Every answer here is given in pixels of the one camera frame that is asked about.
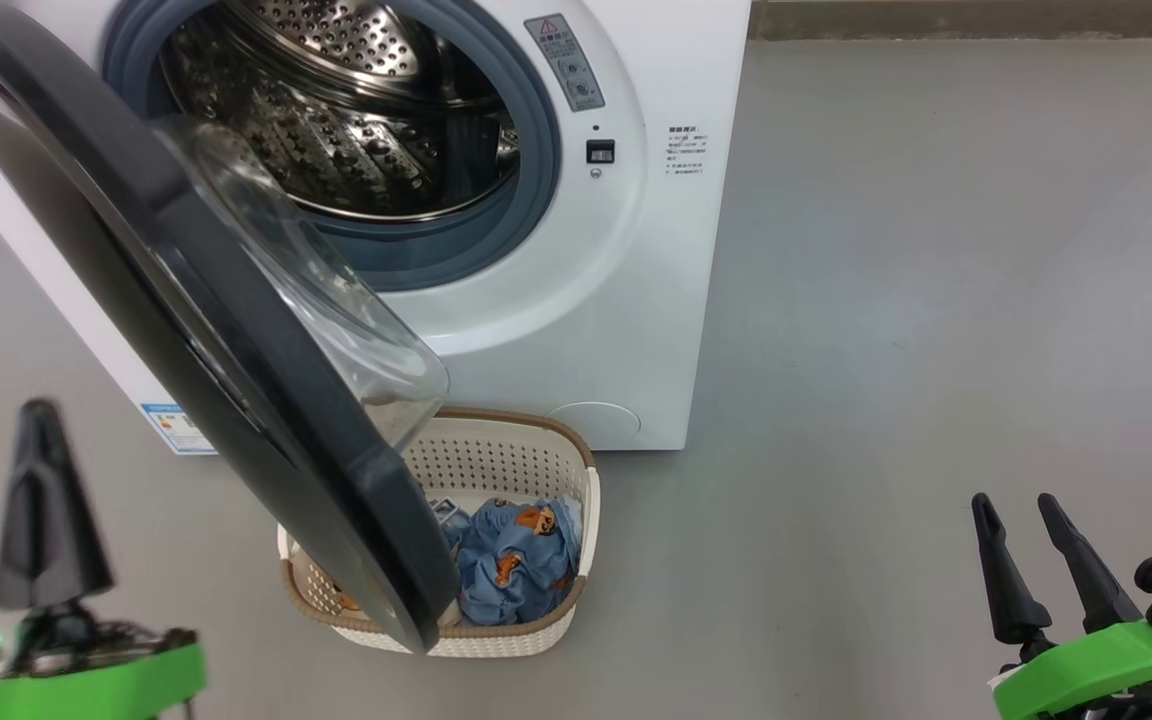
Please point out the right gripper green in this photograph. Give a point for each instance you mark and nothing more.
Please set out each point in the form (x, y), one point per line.
(1096, 670)

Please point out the white front-load washing machine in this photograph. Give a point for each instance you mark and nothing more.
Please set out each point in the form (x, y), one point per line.
(586, 300)

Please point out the stainless steel washing machine drum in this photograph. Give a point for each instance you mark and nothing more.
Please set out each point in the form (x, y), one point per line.
(336, 120)

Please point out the cream perforated laundry basket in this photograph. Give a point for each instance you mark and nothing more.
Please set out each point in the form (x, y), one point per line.
(506, 460)

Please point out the blue garment small orange prints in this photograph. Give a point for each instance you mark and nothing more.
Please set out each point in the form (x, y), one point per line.
(516, 570)

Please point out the blue energy label sticker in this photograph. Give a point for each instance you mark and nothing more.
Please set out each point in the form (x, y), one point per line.
(171, 430)

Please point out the black round glass washer door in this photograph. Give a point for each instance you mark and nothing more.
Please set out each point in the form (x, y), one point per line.
(236, 330)

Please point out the round white filter cover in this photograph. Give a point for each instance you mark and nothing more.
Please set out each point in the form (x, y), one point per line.
(596, 422)

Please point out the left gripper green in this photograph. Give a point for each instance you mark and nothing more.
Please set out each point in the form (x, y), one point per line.
(86, 685)

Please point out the grey warning sticker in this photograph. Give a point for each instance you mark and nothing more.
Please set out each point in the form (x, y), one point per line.
(564, 62)

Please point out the grey rubber door gasket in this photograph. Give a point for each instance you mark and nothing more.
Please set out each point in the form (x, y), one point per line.
(526, 200)

